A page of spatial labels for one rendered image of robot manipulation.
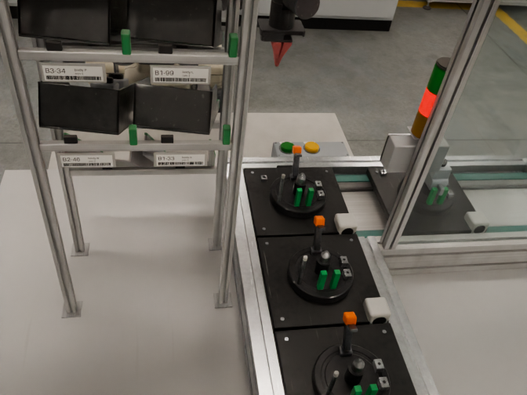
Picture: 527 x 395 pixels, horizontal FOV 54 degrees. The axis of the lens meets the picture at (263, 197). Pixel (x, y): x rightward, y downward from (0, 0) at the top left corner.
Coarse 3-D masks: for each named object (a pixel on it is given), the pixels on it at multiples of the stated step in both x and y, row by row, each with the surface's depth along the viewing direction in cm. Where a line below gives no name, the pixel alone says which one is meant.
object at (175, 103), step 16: (144, 80) 93; (144, 96) 87; (160, 96) 87; (176, 96) 87; (192, 96) 87; (208, 96) 87; (144, 112) 88; (160, 112) 88; (176, 112) 88; (192, 112) 88; (208, 112) 88; (144, 128) 89; (160, 128) 89; (176, 128) 89; (192, 128) 89; (208, 128) 89
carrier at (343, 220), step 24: (264, 168) 137; (288, 168) 138; (312, 168) 139; (264, 192) 130; (288, 192) 128; (312, 192) 122; (336, 192) 133; (264, 216) 124; (288, 216) 125; (312, 216) 126; (336, 216) 124
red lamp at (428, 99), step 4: (424, 92) 99; (428, 92) 97; (424, 96) 99; (428, 96) 98; (432, 96) 97; (424, 100) 99; (428, 100) 98; (432, 100) 97; (420, 104) 101; (424, 104) 99; (428, 104) 98; (432, 104) 98; (420, 108) 100; (424, 108) 99; (428, 108) 99; (420, 112) 100; (424, 112) 100; (428, 112) 99; (428, 116) 99
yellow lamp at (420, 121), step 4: (416, 116) 102; (420, 116) 101; (424, 116) 100; (416, 120) 102; (420, 120) 101; (424, 120) 100; (416, 124) 102; (420, 124) 101; (424, 124) 101; (412, 128) 104; (416, 128) 102; (420, 128) 102; (412, 132) 104; (416, 132) 103; (420, 132) 102; (416, 136) 103; (420, 136) 103
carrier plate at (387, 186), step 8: (368, 168) 142; (376, 168) 142; (368, 176) 142; (376, 176) 139; (384, 176) 140; (392, 176) 140; (400, 176) 140; (376, 184) 137; (384, 184) 137; (392, 184) 138; (376, 192) 136; (384, 192) 135; (392, 192) 135; (384, 200) 133; (392, 200) 133; (384, 208) 131
